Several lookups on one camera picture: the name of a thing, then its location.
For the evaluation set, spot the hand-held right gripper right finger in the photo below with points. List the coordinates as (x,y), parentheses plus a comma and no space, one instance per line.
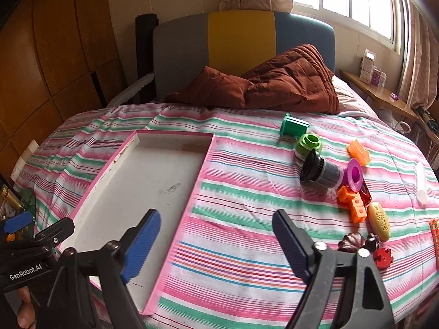
(291,243)

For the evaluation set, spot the pink rimmed white tray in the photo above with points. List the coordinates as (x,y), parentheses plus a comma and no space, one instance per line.
(147,185)

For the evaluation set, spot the striped blanket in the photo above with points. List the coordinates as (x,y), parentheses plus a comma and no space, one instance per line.
(240,212)

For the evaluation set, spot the red metallic cylinder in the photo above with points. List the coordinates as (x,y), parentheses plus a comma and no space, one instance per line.
(365,197)

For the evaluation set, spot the red puzzle piece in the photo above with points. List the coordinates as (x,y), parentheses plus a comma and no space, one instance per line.
(382,257)

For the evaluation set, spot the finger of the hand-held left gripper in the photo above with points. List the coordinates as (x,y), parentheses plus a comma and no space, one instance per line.
(55,231)
(17,221)

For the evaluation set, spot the purple box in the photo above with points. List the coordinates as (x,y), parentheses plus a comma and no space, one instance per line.
(377,77)

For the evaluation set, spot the white pillow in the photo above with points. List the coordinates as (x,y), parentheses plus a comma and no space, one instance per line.
(349,99)

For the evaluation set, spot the black grey cylinder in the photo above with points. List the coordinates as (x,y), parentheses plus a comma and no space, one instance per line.
(319,169)

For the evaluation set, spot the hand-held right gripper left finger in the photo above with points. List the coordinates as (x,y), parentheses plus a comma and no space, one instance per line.
(142,246)

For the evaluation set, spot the dark brown small ornament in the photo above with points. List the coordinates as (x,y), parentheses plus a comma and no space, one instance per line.
(372,241)

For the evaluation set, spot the grey yellow blue headboard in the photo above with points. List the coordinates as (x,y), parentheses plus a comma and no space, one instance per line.
(240,41)

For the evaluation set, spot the gold shiny object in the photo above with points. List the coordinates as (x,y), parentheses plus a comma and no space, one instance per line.
(10,200)

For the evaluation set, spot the person's left hand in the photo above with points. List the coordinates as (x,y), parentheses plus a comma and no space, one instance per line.
(26,310)

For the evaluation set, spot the orange plastic rack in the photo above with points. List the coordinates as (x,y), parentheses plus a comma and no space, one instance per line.
(435,238)

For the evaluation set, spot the brown quilt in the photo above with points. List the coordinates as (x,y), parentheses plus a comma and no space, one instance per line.
(274,82)

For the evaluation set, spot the brown pumpkin-shaped ornament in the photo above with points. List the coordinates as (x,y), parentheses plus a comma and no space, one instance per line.
(351,241)

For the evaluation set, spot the yellow oval patterned block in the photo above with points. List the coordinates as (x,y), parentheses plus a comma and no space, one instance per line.
(379,221)

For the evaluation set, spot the orange plastic clip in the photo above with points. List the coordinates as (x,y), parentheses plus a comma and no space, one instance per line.
(358,151)

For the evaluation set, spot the dark folded umbrella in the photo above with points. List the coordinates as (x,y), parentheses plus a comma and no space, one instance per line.
(425,116)

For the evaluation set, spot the white cloth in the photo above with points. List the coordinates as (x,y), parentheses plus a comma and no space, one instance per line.
(133,89)

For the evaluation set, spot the white carton box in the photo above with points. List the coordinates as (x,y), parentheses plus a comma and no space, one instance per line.
(367,68)

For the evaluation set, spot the wooden wardrobe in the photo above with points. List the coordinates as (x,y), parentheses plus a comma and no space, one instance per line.
(51,58)

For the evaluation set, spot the purple small item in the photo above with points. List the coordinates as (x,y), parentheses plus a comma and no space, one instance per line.
(394,96)

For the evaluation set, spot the green plastic spool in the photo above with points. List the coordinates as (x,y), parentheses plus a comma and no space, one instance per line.
(295,126)

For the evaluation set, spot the purple plastic funnel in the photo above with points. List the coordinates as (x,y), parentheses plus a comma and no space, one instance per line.
(355,174)

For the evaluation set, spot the translucent white tube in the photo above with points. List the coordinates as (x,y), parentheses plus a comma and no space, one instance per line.
(421,185)

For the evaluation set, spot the orange linked cubes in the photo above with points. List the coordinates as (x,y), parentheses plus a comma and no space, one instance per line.
(355,209)

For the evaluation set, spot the wooden shelf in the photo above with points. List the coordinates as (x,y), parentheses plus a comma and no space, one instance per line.
(380,94)

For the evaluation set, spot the green white plug-in device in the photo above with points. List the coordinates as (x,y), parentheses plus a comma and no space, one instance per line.
(308,144)

